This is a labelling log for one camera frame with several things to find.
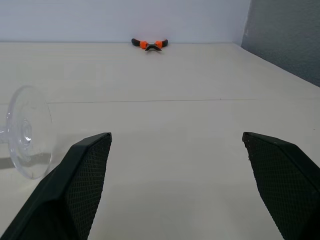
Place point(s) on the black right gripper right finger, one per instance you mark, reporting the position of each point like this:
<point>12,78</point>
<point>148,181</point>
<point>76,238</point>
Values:
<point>287,190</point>

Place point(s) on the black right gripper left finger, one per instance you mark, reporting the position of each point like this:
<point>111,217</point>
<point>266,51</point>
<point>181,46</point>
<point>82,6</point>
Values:
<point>62,190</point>

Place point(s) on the clear wine glass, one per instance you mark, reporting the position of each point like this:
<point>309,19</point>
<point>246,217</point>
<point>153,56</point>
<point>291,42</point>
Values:
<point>25,130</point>

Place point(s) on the orange and black pliers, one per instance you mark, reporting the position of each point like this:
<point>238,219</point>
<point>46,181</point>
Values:
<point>143,44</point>

